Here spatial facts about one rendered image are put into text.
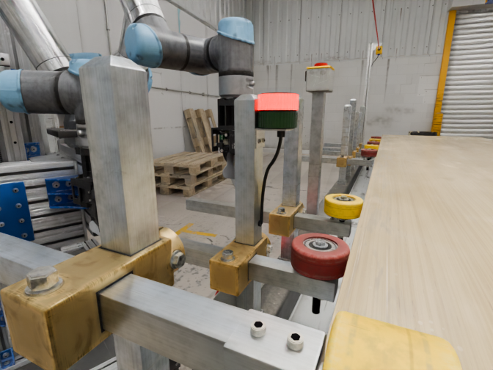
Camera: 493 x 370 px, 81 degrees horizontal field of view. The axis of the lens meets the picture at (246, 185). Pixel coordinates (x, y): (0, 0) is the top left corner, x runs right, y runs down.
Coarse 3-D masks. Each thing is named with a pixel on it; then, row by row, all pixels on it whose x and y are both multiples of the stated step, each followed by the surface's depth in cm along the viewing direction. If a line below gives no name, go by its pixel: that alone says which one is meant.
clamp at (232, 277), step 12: (264, 240) 50; (240, 252) 46; (252, 252) 46; (264, 252) 51; (216, 264) 43; (228, 264) 42; (240, 264) 42; (216, 276) 43; (228, 276) 42; (240, 276) 42; (216, 288) 44; (228, 288) 43; (240, 288) 43
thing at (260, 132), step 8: (256, 128) 43; (264, 128) 43; (272, 128) 41; (280, 128) 41; (288, 128) 41; (256, 136) 44; (264, 136) 46; (280, 136) 43; (256, 144) 44; (264, 144) 47; (280, 144) 44; (272, 160) 45; (264, 176) 46; (264, 184) 47; (264, 192) 47
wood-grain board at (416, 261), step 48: (384, 144) 182; (432, 144) 182; (480, 144) 182; (384, 192) 69; (432, 192) 69; (480, 192) 69; (384, 240) 43; (432, 240) 43; (480, 240) 43; (384, 288) 31; (432, 288) 31; (480, 288) 31; (480, 336) 24
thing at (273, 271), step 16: (192, 240) 52; (192, 256) 49; (208, 256) 48; (256, 256) 46; (256, 272) 44; (272, 272) 43; (288, 272) 42; (288, 288) 42; (304, 288) 41; (320, 288) 40; (336, 288) 40
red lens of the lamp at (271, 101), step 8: (264, 96) 40; (272, 96) 40; (280, 96) 40; (288, 96) 40; (296, 96) 41; (264, 104) 41; (272, 104) 40; (280, 104) 40; (288, 104) 40; (296, 104) 41
